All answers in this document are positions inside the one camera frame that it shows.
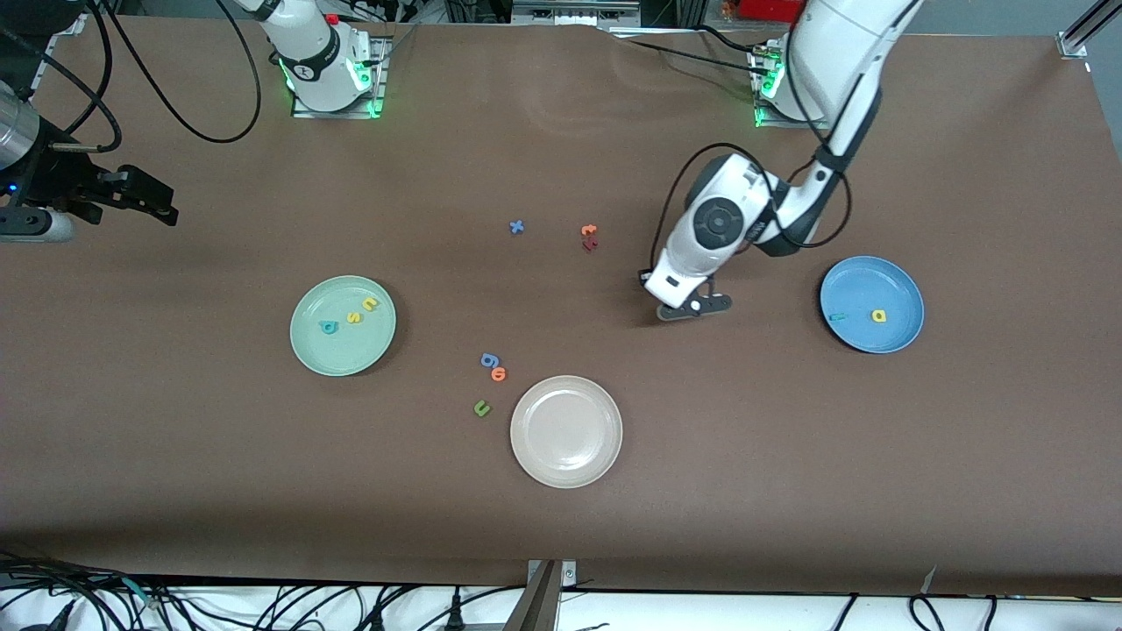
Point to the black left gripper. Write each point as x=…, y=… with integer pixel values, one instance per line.
x=642, y=273

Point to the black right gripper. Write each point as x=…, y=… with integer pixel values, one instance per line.
x=54, y=180

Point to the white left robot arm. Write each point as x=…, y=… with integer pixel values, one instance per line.
x=841, y=44

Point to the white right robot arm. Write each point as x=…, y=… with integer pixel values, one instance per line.
x=320, y=53

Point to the beige plate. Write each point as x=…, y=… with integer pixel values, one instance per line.
x=566, y=431

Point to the blue plate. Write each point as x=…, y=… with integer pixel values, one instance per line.
x=877, y=285

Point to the brown table cover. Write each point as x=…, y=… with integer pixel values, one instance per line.
x=701, y=499

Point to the green plate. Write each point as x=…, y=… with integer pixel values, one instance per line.
x=337, y=350

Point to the red box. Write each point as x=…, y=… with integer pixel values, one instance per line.
x=763, y=9

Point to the grey equipment box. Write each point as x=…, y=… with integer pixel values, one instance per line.
x=574, y=10

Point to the white paper scrap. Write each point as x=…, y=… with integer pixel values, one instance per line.
x=930, y=578

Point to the black power plug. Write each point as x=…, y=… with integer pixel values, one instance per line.
x=454, y=613

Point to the aluminium frame rail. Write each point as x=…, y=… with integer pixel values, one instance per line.
x=42, y=66

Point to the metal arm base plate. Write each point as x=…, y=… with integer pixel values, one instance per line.
x=761, y=119
x=302, y=110

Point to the grey metal table bracket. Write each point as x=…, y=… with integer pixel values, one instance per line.
x=543, y=596

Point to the aluminium frame corner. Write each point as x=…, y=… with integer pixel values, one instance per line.
x=1082, y=31

